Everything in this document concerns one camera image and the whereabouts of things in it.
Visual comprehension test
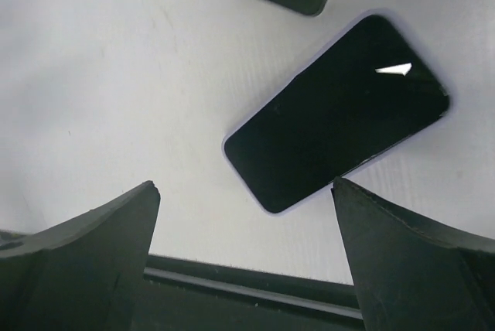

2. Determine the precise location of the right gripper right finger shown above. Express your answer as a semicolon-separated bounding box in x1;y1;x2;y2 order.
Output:
332;177;494;330

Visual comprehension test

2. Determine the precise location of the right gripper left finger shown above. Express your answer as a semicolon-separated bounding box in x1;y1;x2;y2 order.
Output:
1;181;160;330

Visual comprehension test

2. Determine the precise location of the lilac case phone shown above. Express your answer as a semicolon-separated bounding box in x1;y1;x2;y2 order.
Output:
223;13;451;214

